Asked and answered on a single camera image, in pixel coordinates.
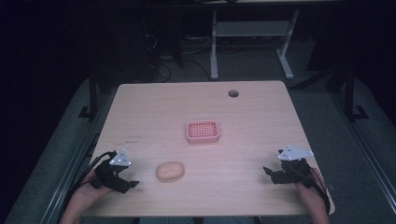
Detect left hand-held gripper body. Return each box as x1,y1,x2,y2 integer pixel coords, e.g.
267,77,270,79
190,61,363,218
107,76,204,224
90,148,133,191

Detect person's right hand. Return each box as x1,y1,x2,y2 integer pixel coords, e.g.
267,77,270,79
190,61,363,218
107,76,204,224
294,167,327,209

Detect white metal desk frame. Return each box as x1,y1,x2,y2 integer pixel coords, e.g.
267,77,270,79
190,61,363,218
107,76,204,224
209,8,301,81

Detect black metal stand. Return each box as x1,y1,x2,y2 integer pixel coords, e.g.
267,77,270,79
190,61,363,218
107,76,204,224
78,66,101,123
341,66,371,123

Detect cables on floor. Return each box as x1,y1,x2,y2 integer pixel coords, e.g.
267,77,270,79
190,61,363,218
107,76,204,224
141,32,216,83

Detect person's left hand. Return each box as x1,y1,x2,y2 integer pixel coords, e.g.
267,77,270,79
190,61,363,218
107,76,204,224
73,170,114,204

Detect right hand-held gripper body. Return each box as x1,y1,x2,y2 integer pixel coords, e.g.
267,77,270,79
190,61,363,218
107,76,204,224
276,144,316,189

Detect pink soap dish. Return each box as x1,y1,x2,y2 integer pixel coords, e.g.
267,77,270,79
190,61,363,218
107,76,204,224
186,119,221,145

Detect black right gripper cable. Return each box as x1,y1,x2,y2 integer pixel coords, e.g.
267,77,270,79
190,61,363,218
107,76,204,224
298,167,332,216

